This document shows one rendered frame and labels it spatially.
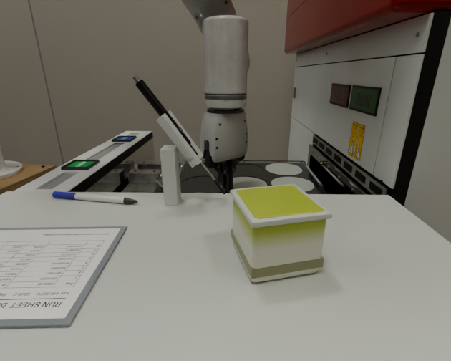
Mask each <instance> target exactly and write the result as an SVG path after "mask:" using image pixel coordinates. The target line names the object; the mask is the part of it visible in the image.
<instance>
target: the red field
mask: <svg viewBox="0 0 451 361"><path fill-rule="evenodd" d="M348 92H349V87H344V86H337V85H332V88H331V99H330V102H334V103H337V104H340V105H345V106H346V103H347V97H348Z"/></svg>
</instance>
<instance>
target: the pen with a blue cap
mask: <svg viewBox="0 0 451 361"><path fill-rule="evenodd" d="M52 196H53V197H54V198H67V199H76V200H84V201H99V202H108V203H123V204H126V203H137V200H134V199H131V198H126V197H119V196H102V195H94V194H85V193H68V192H60V191H54V192H53V194H52Z"/></svg>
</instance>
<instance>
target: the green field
mask: <svg viewBox="0 0 451 361"><path fill-rule="evenodd" d="M377 95H378V90H371V89H364V88H356V87H353V89H352V94H351V103H350V107H352V108H355V109H358V110H362V111H365V112H370V113H372V114H374V111H375V107H376V102H377Z"/></svg>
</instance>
